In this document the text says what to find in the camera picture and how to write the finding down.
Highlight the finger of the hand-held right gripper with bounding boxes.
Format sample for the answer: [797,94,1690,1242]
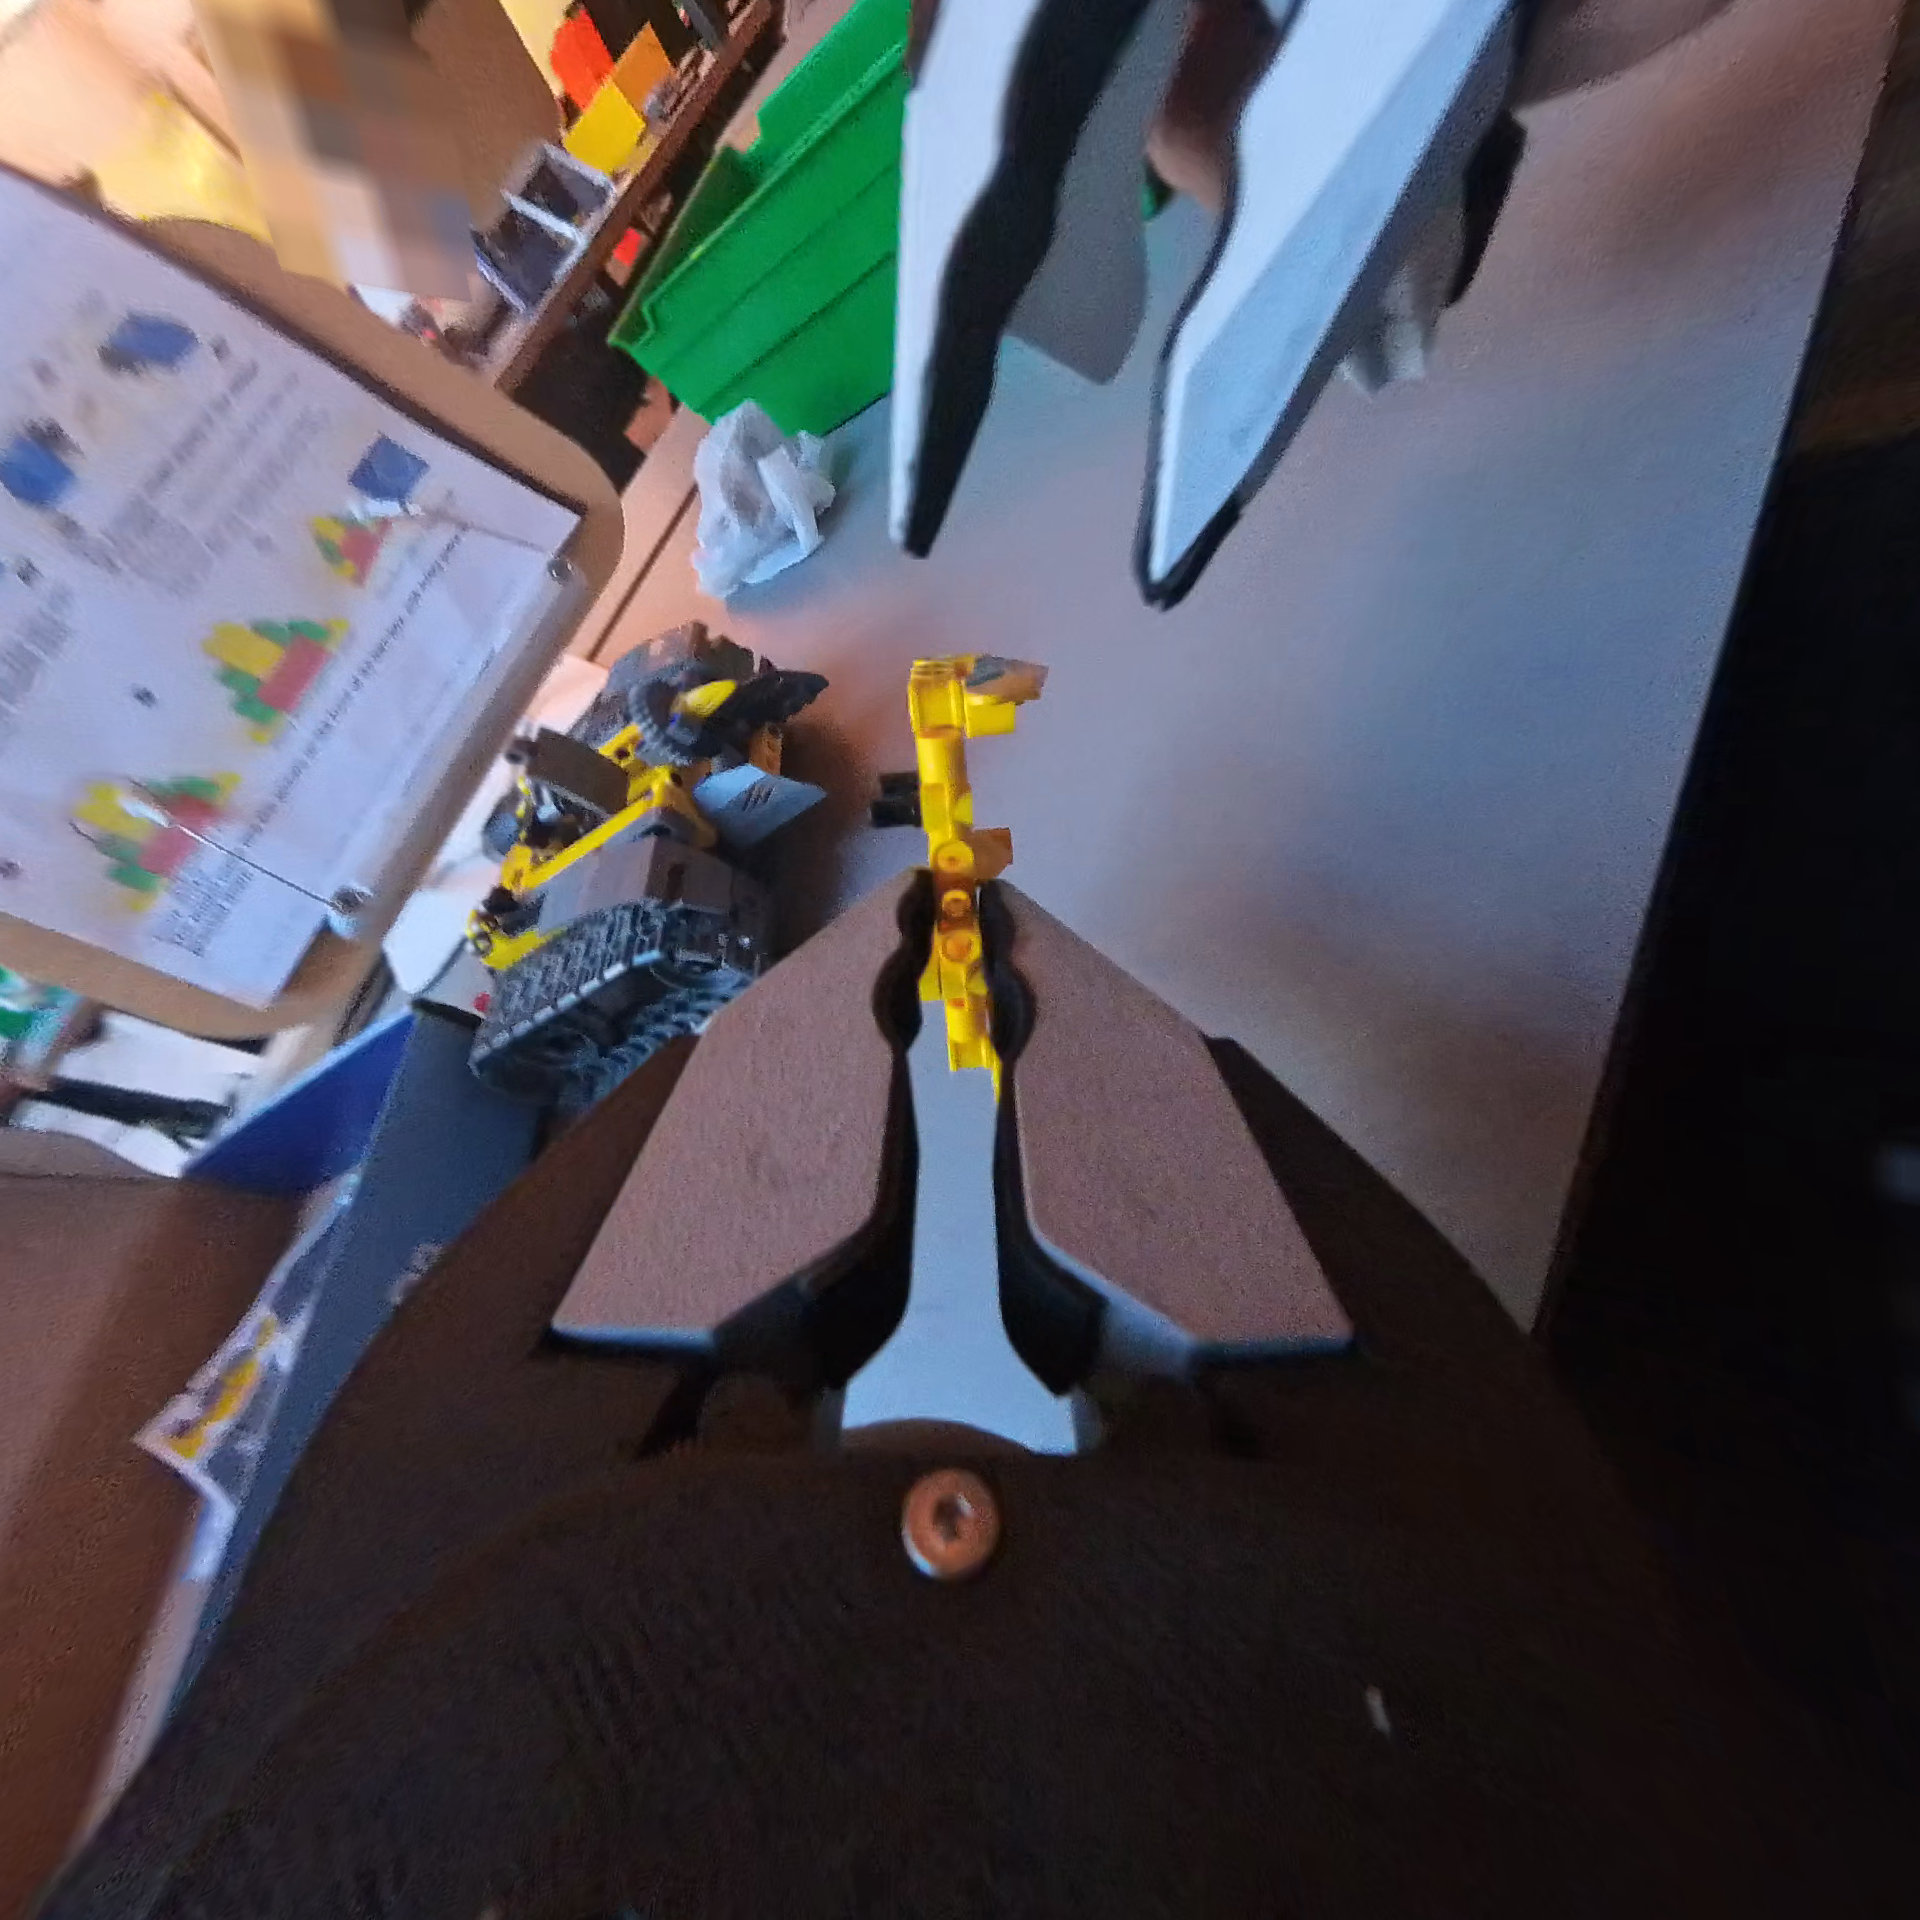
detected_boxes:
[887,0,1160,559]
[1135,0,1528,613]

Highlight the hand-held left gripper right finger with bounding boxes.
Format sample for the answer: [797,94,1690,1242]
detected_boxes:
[989,880,1360,1393]

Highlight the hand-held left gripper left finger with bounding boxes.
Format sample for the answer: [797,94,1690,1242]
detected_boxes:
[548,870,922,1393]

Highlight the yellow grey toy brick excavator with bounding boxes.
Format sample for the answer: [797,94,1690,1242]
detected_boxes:
[464,622,829,1112]

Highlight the yellow striped toy brick assembly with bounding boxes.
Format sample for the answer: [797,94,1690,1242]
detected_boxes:
[870,651,1048,1107]

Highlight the person's right hand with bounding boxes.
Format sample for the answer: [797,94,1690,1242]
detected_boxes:
[1159,27,1249,214]

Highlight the green plastic bin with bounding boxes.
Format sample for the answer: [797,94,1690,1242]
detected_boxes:
[608,0,916,440]

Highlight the long dark wooden workbench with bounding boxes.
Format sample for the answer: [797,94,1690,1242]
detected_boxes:
[487,0,783,394]

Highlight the crumpled white plastic wrap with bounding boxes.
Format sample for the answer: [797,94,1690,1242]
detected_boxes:
[690,400,838,598]

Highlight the instruction sheet on board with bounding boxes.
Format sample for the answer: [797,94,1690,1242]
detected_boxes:
[0,158,623,1043]

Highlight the yellow black sticker leaflet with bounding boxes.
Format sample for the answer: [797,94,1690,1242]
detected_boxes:
[135,1169,354,1583]

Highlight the brown cardboard box grey flap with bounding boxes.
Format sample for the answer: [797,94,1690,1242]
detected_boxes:
[0,1008,558,1920]

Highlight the printed instruction sheet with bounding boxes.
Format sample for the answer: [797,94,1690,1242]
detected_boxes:
[0,165,585,1010]

